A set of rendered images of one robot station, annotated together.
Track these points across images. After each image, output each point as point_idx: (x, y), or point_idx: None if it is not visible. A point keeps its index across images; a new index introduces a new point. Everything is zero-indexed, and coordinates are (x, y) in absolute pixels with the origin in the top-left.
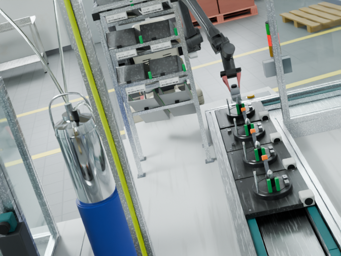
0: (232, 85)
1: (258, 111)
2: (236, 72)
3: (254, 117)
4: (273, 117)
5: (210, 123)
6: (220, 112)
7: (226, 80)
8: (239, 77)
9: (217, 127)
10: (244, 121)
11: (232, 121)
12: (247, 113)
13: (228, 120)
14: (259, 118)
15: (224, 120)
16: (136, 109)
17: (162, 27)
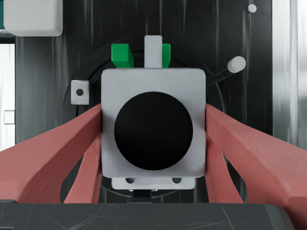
0: (173, 140)
1: (55, 96)
2: (28, 205)
3: (86, 27)
4: (7, 107)
5: (304, 97)
6: (245, 194)
7: (264, 143)
8: (23, 145)
9: (275, 29)
10: (142, 11)
11: (199, 37)
12: (110, 43)
13: (218, 61)
14: (64, 1)
15: (239, 81)
16: None
17: None
